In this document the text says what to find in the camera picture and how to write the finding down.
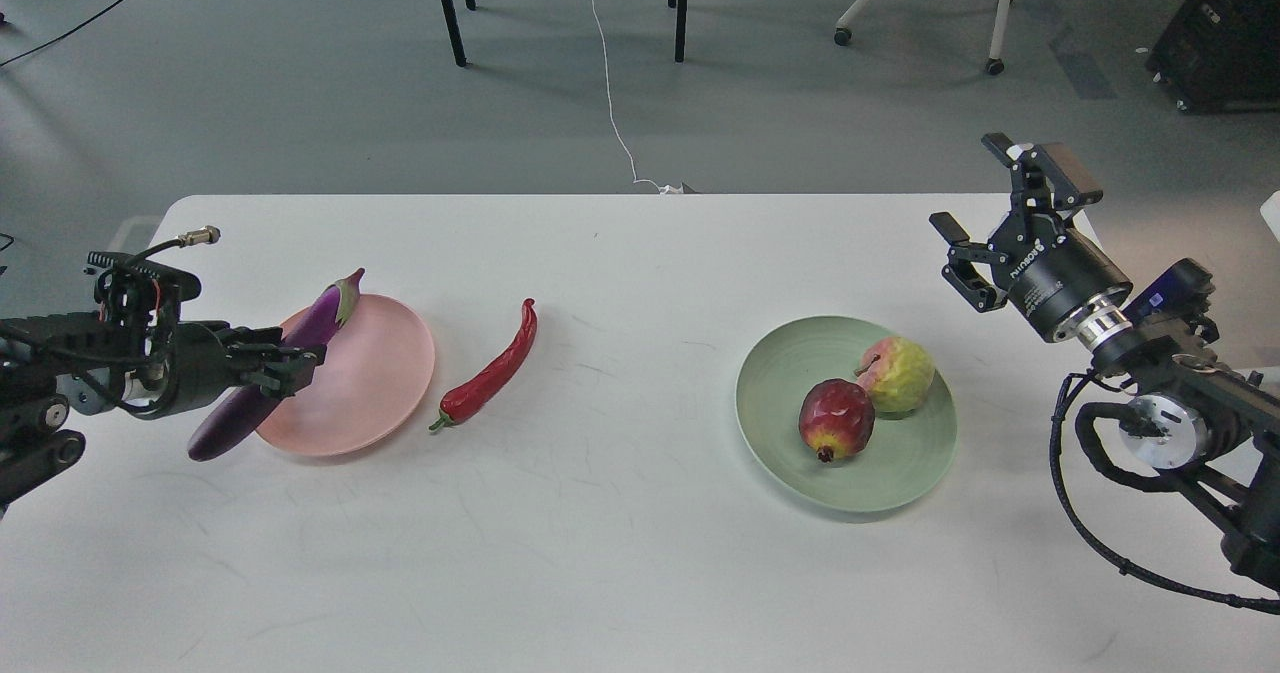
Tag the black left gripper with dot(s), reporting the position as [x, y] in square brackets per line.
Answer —
[198, 363]

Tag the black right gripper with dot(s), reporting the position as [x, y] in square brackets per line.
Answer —
[1059, 277]

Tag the purple eggplant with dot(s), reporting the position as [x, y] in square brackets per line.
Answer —
[245, 409]

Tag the yellow-green apple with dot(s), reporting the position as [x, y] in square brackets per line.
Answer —
[897, 374]

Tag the red chili pepper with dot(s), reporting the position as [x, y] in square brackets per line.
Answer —
[466, 400]

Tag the red pomegranate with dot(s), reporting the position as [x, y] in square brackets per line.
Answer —
[837, 420]

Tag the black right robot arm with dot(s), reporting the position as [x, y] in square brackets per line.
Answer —
[1156, 411]

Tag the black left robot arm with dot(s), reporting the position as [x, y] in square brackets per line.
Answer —
[132, 352]

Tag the pink plate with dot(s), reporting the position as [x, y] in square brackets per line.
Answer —
[376, 372]

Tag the green plate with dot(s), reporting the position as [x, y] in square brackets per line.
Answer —
[907, 455]

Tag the black equipment case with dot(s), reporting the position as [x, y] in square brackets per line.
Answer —
[1219, 56]

